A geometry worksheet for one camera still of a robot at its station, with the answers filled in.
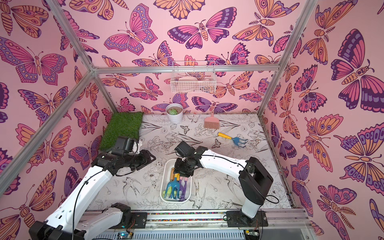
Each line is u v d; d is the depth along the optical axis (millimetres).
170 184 801
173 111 1062
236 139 1056
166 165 868
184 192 783
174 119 1121
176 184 814
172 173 877
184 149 648
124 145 577
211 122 1170
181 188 819
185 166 691
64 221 385
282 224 727
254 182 444
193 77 947
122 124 1121
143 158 662
